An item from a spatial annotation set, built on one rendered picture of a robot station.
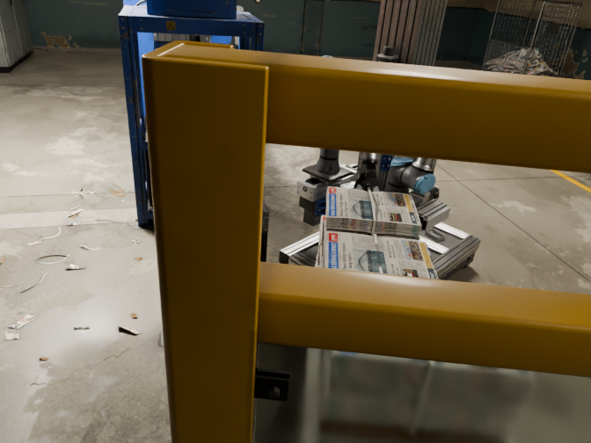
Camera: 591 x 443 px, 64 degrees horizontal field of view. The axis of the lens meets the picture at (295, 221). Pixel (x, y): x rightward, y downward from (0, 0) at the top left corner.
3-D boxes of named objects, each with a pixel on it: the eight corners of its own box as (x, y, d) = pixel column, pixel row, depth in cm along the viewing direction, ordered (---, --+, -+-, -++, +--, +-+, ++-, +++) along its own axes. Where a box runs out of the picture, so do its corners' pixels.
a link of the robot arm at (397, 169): (399, 175, 266) (404, 152, 259) (416, 185, 256) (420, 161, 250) (383, 178, 260) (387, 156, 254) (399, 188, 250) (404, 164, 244)
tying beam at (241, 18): (263, 38, 329) (264, 22, 325) (120, 32, 306) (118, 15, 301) (248, 25, 387) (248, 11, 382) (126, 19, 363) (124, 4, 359)
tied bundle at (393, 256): (414, 289, 186) (426, 238, 175) (428, 341, 160) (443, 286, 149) (318, 279, 187) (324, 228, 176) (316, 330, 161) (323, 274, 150)
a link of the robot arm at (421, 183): (412, 185, 257) (448, 83, 236) (432, 196, 246) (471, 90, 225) (397, 185, 250) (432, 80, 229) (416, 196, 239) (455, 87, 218)
